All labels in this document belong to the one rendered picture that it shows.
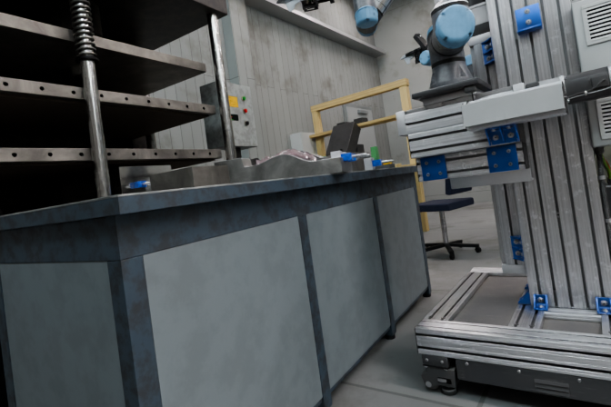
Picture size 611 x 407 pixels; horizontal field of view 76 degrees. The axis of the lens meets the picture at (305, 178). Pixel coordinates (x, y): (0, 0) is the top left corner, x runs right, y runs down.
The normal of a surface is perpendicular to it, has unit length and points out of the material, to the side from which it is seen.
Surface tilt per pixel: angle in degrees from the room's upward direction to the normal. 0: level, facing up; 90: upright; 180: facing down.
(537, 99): 90
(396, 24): 90
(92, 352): 90
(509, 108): 90
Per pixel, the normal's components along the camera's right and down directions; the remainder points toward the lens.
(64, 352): -0.54, 0.06
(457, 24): -0.16, 0.14
